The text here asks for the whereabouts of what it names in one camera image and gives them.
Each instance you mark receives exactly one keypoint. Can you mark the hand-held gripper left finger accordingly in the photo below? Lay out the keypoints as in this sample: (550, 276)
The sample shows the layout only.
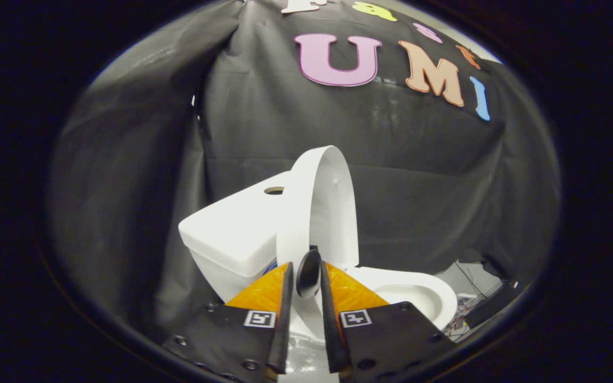
(284, 319)

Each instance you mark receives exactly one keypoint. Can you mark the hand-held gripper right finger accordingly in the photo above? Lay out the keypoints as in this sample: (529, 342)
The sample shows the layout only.
(330, 324)

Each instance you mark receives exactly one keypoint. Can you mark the white toilet lid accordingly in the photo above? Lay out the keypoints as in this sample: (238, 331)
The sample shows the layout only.
(328, 213)

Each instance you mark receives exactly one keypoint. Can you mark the white toilet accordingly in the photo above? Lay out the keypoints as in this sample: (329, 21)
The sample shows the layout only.
(232, 234)

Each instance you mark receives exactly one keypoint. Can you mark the black backdrop cloth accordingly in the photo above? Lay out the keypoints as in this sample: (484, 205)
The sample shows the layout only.
(391, 159)

